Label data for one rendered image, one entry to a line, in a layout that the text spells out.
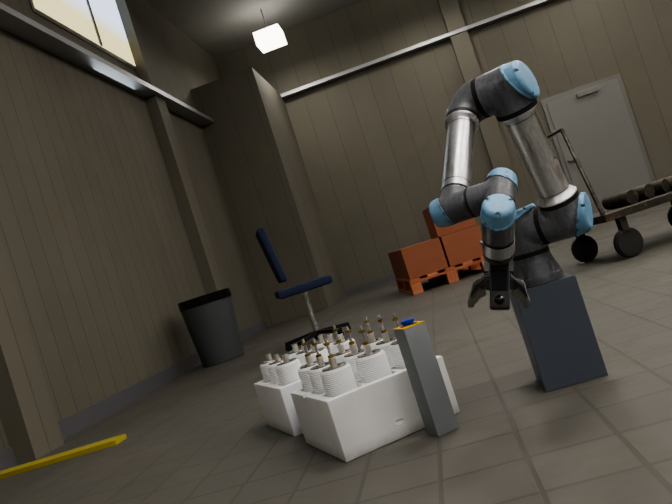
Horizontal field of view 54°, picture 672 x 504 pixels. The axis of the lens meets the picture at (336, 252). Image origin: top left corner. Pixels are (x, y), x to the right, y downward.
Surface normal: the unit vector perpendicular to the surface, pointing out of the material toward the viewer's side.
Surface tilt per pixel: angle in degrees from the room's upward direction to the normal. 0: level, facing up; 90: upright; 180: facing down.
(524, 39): 90
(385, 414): 90
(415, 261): 90
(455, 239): 90
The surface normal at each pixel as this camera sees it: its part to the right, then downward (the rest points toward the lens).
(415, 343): 0.33, -0.13
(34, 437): 0.94, -0.31
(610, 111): -0.14, 0.02
